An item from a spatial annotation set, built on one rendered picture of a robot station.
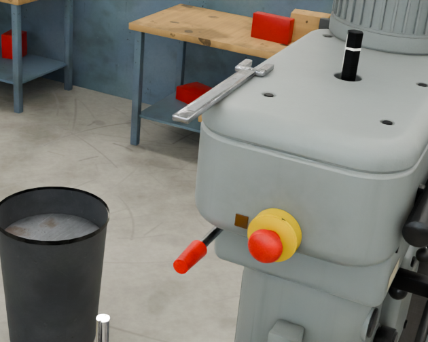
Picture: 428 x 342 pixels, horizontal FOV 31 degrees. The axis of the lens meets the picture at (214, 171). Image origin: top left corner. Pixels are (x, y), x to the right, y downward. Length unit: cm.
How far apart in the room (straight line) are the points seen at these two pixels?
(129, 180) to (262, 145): 412
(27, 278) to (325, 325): 222
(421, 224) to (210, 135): 26
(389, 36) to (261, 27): 389
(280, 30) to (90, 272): 236
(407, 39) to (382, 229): 39
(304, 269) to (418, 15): 41
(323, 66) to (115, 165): 414
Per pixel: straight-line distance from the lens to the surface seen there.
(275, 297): 109
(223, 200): 90
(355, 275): 99
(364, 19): 118
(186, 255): 92
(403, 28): 116
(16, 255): 316
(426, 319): 111
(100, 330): 143
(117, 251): 419
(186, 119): 81
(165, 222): 448
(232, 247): 104
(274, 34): 500
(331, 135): 83
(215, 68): 588
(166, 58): 606
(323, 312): 108
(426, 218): 88
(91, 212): 343
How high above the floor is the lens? 219
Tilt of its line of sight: 25 degrees down
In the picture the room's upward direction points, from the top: 5 degrees clockwise
